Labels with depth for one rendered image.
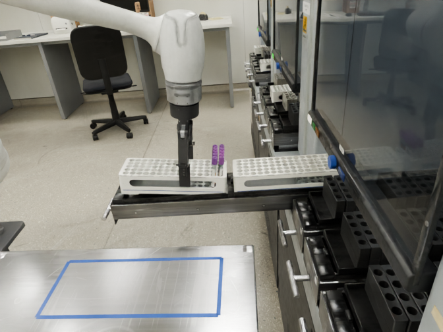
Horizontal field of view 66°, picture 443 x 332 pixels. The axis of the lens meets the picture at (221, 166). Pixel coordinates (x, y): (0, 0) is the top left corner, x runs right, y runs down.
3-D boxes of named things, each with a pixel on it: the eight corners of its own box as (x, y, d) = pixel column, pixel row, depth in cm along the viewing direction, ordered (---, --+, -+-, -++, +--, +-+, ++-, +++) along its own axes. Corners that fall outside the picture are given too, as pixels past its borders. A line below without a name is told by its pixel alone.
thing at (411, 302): (417, 346, 53) (425, 321, 50) (403, 346, 53) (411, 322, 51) (386, 286, 63) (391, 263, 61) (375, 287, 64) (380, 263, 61)
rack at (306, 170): (331, 170, 103) (333, 153, 100) (341, 189, 95) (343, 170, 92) (233, 177, 105) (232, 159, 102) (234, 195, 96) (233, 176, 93)
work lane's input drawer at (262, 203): (339, 186, 108) (342, 161, 104) (354, 212, 96) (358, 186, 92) (113, 199, 111) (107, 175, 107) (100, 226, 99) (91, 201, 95)
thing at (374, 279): (401, 346, 54) (409, 321, 51) (388, 346, 54) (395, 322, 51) (374, 286, 64) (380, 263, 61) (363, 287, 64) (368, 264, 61)
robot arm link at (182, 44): (206, 84, 81) (204, 70, 92) (206, 12, 73) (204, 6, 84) (159, 84, 80) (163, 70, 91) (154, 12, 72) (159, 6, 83)
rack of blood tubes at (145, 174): (225, 177, 105) (226, 159, 102) (226, 195, 96) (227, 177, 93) (128, 175, 105) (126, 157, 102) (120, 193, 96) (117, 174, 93)
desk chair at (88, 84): (91, 147, 324) (57, 29, 272) (90, 124, 377) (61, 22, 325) (153, 134, 339) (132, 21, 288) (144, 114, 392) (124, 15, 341)
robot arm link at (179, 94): (162, 83, 81) (163, 107, 84) (200, 84, 81) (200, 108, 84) (167, 73, 89) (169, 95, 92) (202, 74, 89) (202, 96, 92)
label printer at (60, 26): (77, 29, 393) (73, 13, 384) (71, 33, 368) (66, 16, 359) (59, 31, 391) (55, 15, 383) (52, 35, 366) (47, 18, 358)
